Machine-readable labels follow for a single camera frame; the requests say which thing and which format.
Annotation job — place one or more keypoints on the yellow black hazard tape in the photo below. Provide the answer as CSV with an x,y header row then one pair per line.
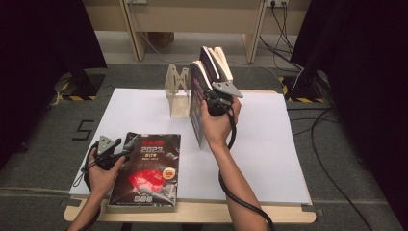
x,y
77,97
304,100

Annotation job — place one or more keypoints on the black curtain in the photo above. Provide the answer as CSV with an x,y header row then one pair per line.
x,y
369,80
32,64

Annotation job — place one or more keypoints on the wooden book rack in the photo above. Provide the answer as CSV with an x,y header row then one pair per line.
x,y
178,107

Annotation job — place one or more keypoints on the brown box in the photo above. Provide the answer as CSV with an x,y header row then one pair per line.
x,y
162,38

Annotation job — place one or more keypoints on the person's left hand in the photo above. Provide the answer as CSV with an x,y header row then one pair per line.
x,y
102,183

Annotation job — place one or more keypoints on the beige wooden desk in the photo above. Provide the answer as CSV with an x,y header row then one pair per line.
x,y
192,19

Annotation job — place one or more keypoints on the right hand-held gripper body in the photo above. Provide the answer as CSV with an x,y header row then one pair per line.
x,y
224,89

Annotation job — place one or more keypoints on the black stand base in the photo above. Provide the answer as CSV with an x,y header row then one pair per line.
x,y
86,83
304,85

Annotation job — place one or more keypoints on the purple magazine with white spine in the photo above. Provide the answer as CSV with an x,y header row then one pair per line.
x,y
195,106

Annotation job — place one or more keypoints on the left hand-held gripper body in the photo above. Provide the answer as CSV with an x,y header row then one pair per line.
x,y
106,152

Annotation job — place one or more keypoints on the white paper sheet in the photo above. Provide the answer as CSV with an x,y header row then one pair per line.
x,y
256,144

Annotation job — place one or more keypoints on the person's right hand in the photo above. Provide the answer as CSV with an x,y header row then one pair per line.
x,y
218,131

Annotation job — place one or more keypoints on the white wall socket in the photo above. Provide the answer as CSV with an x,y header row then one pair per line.
x,y
277,2

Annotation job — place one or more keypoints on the black magazine with red print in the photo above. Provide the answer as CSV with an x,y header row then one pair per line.
x,y
150,179

